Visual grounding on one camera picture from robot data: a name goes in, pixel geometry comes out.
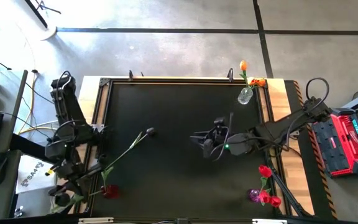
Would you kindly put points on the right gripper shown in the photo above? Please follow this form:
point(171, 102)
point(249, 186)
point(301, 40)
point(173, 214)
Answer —
point(220, 140)

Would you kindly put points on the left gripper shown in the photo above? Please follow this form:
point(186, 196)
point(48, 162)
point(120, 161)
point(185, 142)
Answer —
point(68, 174)

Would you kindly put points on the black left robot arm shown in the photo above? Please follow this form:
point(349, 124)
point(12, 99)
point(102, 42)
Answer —
point(70, 105)

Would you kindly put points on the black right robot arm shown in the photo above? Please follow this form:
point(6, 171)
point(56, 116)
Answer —
point(278, 127)

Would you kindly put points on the red glass vase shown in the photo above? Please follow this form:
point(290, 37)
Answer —
point(112, 192)

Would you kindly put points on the clear glass vase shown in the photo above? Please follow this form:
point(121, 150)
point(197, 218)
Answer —
point(245, 96)

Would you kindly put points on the purple glass vase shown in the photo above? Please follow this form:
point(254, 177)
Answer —
point(253, 195)

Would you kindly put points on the small yellow tag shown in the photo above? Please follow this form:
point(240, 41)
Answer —
point(50, 172)

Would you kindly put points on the black table mat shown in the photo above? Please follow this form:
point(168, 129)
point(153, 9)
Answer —
point(172, 174)

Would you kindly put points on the black table clamp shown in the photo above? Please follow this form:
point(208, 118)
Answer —
point(130, 76)
point(230, 75)

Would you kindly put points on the wooden table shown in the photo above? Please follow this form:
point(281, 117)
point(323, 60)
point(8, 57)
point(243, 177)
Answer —
point(295, 177)

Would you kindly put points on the gray desk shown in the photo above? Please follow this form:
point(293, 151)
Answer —
point(11, 93)

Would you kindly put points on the black hazard-striped floor mat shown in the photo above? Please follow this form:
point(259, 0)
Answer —
point(320, 199)

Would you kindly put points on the red and black tool case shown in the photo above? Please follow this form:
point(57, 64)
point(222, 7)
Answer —
point(343, 146)

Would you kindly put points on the white tower fan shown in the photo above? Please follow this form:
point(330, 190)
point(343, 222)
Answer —
point(50, 32)

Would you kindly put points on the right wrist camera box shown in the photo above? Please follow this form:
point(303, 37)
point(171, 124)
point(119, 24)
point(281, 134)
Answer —
point(220, 122)

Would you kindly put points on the white metal bracket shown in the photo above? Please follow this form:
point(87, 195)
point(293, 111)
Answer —
point(95, 221)
point(269, 221)

